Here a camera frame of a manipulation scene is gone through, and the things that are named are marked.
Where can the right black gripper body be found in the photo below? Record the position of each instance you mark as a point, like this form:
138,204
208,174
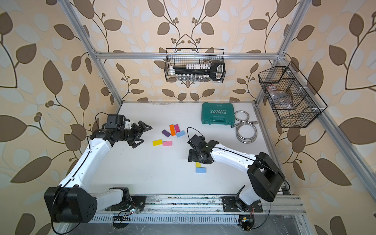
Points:
200,159

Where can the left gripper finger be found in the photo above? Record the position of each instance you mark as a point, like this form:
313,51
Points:
135,143
144,127

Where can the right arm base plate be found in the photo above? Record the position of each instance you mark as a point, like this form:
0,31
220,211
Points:
234,204

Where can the large yellow block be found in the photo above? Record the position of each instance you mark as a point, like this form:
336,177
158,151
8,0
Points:
157,142

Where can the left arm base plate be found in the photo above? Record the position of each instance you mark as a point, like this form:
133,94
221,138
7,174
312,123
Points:
136,202

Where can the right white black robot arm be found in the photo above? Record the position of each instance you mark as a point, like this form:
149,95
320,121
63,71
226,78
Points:
265,176

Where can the magenta block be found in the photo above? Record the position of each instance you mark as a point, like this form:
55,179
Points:
176,127

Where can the purple block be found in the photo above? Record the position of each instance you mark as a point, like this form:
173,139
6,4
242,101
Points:
166,133

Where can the aluminium frame rail front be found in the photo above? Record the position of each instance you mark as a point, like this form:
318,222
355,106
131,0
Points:
214,204

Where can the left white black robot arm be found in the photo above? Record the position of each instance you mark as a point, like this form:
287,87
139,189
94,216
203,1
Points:
70,201

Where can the plastic bag in basket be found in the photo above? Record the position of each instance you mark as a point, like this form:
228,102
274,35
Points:
281,100

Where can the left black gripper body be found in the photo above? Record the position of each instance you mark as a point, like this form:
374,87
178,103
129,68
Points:
129,134

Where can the black white tool in basket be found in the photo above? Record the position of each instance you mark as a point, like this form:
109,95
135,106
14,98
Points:
213,71

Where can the light blue tilted block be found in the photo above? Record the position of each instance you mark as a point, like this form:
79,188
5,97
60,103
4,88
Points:
181,133

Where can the orange block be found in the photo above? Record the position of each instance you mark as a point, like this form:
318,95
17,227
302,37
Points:
172,130

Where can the black wire basket back wall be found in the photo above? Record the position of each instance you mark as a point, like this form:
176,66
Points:
183,56

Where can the black wire basket wall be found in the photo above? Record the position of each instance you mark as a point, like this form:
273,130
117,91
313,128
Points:
307,103
183,56

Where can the green plastic tool case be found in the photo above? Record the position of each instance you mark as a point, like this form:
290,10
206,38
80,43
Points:
218,113

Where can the light blue block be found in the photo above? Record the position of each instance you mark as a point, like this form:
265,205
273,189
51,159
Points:
200,170
181,133

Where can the black wire basket right wall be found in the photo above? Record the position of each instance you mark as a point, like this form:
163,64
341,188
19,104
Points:
307,103

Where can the pink block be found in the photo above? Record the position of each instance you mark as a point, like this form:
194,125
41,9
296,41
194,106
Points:
167,143

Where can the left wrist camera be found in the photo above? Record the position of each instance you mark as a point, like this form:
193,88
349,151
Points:
117,122

